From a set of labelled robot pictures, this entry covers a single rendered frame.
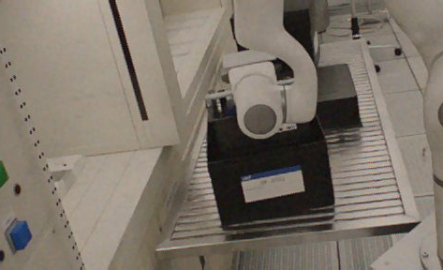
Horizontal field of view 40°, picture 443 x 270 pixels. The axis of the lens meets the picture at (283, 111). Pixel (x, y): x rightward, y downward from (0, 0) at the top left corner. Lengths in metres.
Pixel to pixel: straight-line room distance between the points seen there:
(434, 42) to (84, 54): 0.88
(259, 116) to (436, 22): 0.36
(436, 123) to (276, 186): 0.52
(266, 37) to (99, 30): 0.58
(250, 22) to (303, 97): 0.18
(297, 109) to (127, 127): 0.61
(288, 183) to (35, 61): 0.71
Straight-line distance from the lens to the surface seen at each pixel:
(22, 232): 0.94
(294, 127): 1.35
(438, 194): 1.14
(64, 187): 1.53
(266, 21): 1.06
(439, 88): 0.96
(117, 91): 1.58
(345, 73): 1.89
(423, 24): 1.00
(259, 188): 1.38
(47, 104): 1.66
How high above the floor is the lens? 1.55
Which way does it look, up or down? 24 degrees down
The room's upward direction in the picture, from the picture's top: 10 degrees counter-clockwise
